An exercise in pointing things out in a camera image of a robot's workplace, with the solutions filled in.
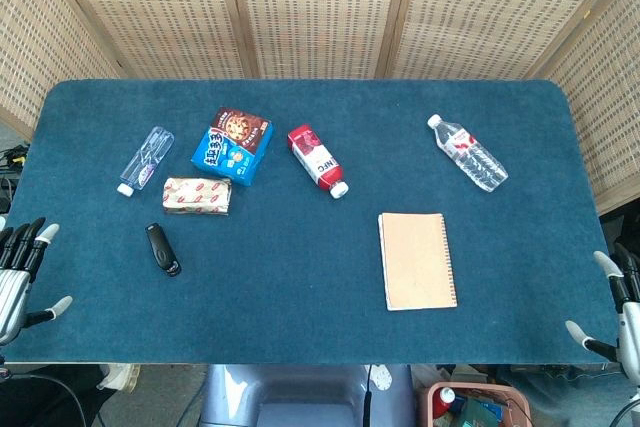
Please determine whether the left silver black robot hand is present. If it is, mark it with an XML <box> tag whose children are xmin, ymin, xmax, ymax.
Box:
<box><xmin>0</xmin><ymin>217</ymin><xmax>74</xmax><ymax>347</ymax></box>

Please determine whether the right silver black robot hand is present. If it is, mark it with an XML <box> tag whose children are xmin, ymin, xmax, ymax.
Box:
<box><xmin>565</xmin><ymin>242</ymin><xmax>640</xmax><ymax>379</ymax></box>

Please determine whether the black stapler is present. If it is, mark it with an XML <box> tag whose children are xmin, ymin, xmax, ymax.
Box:
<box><xmin>145</xmin><ymin>222</ymin><xmax>182</xmax><ymax>278</ymax></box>

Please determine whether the clear bottle purple label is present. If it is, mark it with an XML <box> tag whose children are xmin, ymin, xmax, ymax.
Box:
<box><xmin>116</xmin><ymin>125</ymin><xmax>176</xmax><ymax>197</ymax></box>

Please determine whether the small red bottle white cap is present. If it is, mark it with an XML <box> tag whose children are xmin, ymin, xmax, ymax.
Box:
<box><xmin>432</xmin><ymin>387</ymin><xmax>456</xmax><ymax>419</ymax></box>

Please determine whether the kraft spiral notebook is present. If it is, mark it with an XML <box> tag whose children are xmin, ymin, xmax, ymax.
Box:
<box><xmin>377</xmin><ymin>212</ymin><xmax>459</xmax><ymax>312</ymax></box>

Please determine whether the clear water bottle red label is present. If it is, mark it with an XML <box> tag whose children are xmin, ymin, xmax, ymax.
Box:
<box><xmin>426</xmin><ymin>114</ymin><xmax>510</xmax><ymax>193</ymax></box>

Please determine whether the red juice carton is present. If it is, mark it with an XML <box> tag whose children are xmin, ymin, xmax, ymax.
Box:
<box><xmin>287</xmin><ymin>124</ymin><xmax>350</xmax><ymax>199</ymax></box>

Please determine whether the black bag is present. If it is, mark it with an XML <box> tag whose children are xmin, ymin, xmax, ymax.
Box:
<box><xmin>598</xmin><ymin>211</ymin><xmax>640</xmax><ymax>254</ymax></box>

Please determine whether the white plastic bag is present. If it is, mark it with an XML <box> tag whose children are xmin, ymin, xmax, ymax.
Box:
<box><xmin>97</xmin><ymin>364</ymin><xmax>137</xmax><ymax>392</ymax></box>

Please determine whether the green box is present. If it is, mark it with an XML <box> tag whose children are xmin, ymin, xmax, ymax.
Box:
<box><xmin>452</xmin><ymin>396</ymin><xmax>507</xmax><ymax>427</ymax></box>

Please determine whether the gold red wrapped snack pack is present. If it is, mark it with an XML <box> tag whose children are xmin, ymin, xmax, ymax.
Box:
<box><xmin>161</xmin><ymin>176</ymin><xmax>233</xmax><ymax>217</ymax></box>

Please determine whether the pink plastic basket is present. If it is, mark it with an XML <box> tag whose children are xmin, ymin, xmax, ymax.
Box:
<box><xmin>417</xmin><ymin>380</ymin><xmax>532</xmax><ymax>427</ymax></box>

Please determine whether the white perforated disc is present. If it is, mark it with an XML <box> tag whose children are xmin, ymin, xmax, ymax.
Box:
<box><xmin>370</xmin><ymin>364</ymin><xmax>393</xmax><ymax>391</ymax></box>

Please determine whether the blue cookie box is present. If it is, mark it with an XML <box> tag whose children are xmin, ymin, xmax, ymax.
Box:
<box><xmin>190</xmin><ymin>106</ymin><xmax>275</xmax><ymax>187</ymax></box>

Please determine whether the blue felt table cloth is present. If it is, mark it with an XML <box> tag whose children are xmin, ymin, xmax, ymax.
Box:
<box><xmin>0</xmin><ymin>78</ymin><xmax>621</xmax><ymax>366</ymax></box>

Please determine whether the blue-grey robot torso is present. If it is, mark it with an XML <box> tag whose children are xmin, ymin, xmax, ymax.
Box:
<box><xmin>200</xmin><ymin>363</ymin><xmax>416</xmax><ymax>427</ymax></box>

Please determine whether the woven bamboo folding screen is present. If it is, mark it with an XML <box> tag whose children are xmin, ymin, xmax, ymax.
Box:
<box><xmin>0</xmin><ymin>0</ymin><xmax>640</xmax><ymax>216</ymax></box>

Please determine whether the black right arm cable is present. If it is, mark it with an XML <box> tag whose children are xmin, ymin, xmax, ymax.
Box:
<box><xmin>610</xmin><ymin>396</ymin><xmax>640</xmax><ymax>427</ymax></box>

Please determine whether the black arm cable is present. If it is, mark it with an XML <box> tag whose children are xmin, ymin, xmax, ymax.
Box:
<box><xmin>0</xmin><ymin>371</ymin><xmax>89</xmax><ymax>427</ymax></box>
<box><xmin>610</xmin><ymin>396</ymin><xmax>640</xmax><ymax>427</ymax></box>

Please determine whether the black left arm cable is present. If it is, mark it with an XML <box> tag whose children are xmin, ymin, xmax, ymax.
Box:
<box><xmin>0</xmin><ymin>371</ymin><xmax>89</xmax><ymax>427</ymax></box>

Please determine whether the black yellow cable clutter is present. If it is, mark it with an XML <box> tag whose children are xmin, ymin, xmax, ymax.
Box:
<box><xmin>0</xmin><ymin>144</ymin><xmax>30</xmax><ymax>171</ymax></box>

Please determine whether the black torso cable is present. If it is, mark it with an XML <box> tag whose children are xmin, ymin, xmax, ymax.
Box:
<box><xmin>362</xmin><ymin>364</ymin><xmax>374</xmax><ymax>427</ymax></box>

